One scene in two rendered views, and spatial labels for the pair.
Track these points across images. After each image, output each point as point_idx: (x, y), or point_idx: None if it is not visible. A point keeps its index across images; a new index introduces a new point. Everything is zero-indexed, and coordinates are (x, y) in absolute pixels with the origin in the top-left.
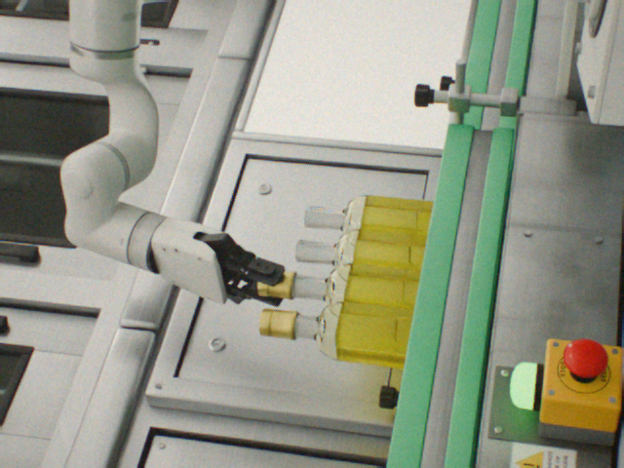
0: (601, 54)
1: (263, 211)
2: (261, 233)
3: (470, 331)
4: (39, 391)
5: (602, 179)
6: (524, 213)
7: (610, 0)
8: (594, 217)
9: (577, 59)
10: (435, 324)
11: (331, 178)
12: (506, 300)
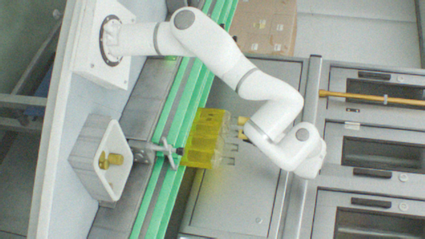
0: (127, 17)
1: (258, 209)
2: (259, 199)
3: (180, 74)
4: (334, 149)
5: (129, 114)
6: (156, 102)
7: (121, 13)
8: (136, 101)
9: (126, 89)
10: (190, 76)
11: (230, 225)
12: (169, 76)
